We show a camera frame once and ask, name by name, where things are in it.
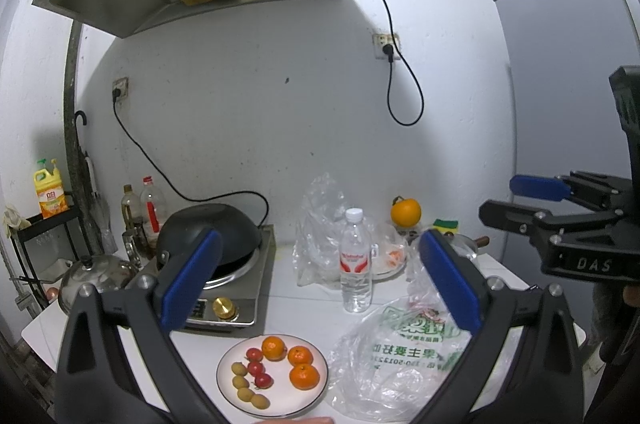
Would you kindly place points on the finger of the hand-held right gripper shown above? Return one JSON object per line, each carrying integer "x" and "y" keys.
{"x": 505, "y": 214}
{"x": 537, "y": 187}

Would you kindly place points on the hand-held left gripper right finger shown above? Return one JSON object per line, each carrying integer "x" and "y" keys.
{"x": 450, "y": 279}

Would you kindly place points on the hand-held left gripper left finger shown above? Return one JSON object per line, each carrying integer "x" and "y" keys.
{"x": 192, "y": 279}

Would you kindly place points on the red cherry tomato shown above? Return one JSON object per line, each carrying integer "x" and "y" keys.
{"x": 254, "y": 354}
{"x": 256, "y": 368}
{"x": 263, "y": 380}

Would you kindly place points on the tan longan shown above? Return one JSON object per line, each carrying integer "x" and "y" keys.
{"x": 244, "y": 394}
{"x": 239, "y": 368}
{"x": 260, "y": 401}
{"x": 240, "y": 382}

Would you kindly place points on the orange mandarin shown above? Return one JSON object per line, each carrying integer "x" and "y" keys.
{"x": 300, "y": 355}
{"x": 304, "y": 376}
{"x": 273, "y": 348}

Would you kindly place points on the green printed plastic bag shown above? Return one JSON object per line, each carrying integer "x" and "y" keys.
{"x": 380, "y": 384}

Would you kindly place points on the white plate with black rim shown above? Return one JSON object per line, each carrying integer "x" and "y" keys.
{"x": 280, "y": 399}

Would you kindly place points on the person's right hand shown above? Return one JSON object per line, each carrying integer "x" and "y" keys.
{"x": 612, "y": 324}

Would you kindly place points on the clear plastic bag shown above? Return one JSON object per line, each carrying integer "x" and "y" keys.
{"x": 420, "y": 284}
{"x": 320, "y": 234}

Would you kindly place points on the brass cooker knob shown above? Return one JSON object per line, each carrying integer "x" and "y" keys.
{"x": 223, "y": 308}

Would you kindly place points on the yellow green sponge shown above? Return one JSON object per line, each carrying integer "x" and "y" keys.
{"x": 445, "y": 224}

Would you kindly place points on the steel induction cooker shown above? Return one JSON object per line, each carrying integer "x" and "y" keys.
{"x": 250, "y": 294}

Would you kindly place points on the black wok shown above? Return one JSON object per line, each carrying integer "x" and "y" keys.
{"x": 220, "y": 224}

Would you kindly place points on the orange with green stem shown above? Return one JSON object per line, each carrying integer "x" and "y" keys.
{"x": 406, "y": 214}

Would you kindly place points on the red-capped clear bottle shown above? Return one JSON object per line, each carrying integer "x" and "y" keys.
{"x": 150, "y": 209}

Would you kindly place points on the clear plastic water bottle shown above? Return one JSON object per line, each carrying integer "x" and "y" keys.
{"x": 356, "y": 284}

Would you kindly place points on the steel pot lid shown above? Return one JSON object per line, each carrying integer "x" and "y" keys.
{"x": 95, "y": 276}

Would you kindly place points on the grey refrigerator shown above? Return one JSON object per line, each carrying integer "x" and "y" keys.
{"x": 560, "y": 79}

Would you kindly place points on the black metal rack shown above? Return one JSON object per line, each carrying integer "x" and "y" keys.
{"x": 55, "y": 216}

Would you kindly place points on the yellow dish soap bottle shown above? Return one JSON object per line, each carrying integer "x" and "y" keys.
{"x": 50, "y": 199}

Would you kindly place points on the beige rag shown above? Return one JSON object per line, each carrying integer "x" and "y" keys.
{"x": 15, "y": 219}

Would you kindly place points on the grey vertical pipe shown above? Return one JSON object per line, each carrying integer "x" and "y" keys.
{"x": 70, "y": 104}

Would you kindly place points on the white wall outlet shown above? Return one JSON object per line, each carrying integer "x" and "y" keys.
{"x": 380, "y": 39}
{"x": 122, "y": 84}

